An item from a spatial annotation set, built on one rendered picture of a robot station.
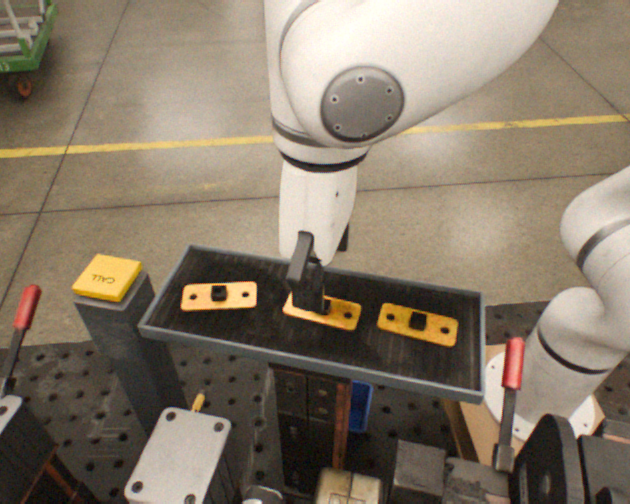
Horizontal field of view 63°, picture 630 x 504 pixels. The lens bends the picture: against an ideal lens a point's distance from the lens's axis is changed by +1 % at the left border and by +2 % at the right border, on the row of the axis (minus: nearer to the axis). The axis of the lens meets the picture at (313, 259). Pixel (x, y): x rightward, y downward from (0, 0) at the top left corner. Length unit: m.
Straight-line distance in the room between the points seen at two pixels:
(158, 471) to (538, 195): 2.53
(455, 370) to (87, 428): 0.75
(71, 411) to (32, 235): 1.68
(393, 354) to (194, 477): 0.23
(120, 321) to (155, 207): 2.03
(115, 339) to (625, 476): 0.57
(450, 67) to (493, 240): 2.23
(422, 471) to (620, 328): 0.30
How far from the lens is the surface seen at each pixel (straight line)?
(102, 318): 0.68
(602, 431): 0.68
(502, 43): 0.31
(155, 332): 0.58
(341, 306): 0.58
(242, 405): 1.05
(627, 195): 0.71
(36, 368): 1.23
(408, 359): 0.55
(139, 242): 2.49
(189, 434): 0.57
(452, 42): 0.29
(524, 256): 2.48
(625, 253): 0.70
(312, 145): 0.39
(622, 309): 0.70
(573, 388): 0.89
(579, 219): 0.74
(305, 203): 0.41
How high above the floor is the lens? 1.61
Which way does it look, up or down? 45 degrees down
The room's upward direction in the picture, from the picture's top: straight up
